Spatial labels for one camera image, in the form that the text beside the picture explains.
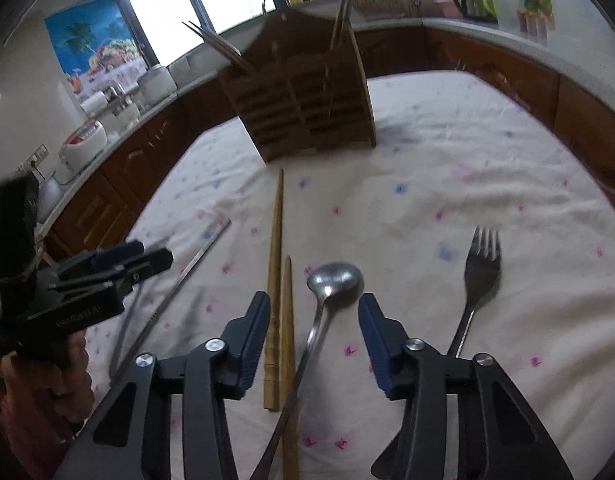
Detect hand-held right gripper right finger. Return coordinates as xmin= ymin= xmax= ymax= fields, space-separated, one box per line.
xmin=357 ymin=292 xmax=575 ymax=480

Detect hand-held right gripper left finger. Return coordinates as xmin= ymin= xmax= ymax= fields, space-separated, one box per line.
xmin=52 ymin=291 xmax=271 ymax=480

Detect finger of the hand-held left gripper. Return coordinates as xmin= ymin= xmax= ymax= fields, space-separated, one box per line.
xmin=54 ymin=249 xmax=174 ymax=297
xmin=57 ymin=241 xmax=145 ymax=281

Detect metal spoon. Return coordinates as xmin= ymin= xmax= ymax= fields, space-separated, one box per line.
xmin=250 ymin=262 xmax=364 ymax=480

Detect wooden utensil holder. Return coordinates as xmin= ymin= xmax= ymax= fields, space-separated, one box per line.
xmin=218 ymin=7 xmax=377 ymax=162

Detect person's left hand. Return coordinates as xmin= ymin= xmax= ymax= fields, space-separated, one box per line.
xmin=0 ymin=332 xmax=95 ymax=466

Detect metal inner pot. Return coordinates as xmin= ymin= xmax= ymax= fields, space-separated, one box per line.
xmin=37 ymin=170 xmax=65 ymax=221

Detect wooden lower cabinets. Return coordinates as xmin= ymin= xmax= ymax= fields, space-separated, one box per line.
xmin=44 ymin=25 xmax=615 ymax=261

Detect white red rice cooker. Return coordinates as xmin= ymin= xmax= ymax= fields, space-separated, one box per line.
xmin=57 ymin=120 xmax=108 ymax=181

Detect metal fork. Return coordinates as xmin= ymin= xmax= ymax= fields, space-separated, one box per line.
xmin=370 ymin=226 xmax=503 ymax=480

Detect small white appliance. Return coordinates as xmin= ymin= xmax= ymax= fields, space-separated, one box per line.
xmin=107 ymin=100 xmax=140 ymax=133

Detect large white rice cooker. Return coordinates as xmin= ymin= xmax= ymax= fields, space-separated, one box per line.
xmin=137 ymin=64 xmax=178 ymax=106

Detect blue fruit print poster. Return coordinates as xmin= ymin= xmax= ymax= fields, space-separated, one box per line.
xmin=44 ymin=0 xmax=148 ymax=93

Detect grey kitchen countertop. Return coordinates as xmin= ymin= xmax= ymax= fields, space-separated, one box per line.
xmin=34 ymin=15 xmax=615 ymax=226

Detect steel electric kettle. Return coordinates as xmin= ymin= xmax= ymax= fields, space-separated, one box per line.
xmin=450 ymin=0 xmax=485 ymax=21

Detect pink spice jar set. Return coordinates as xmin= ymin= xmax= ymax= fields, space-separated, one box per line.
xmin=517 ymin=10 xmax=555 ymax=38

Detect wall socket strip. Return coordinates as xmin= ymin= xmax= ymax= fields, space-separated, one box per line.
xmin=18 ymin=144 xmax=48 ymax=171

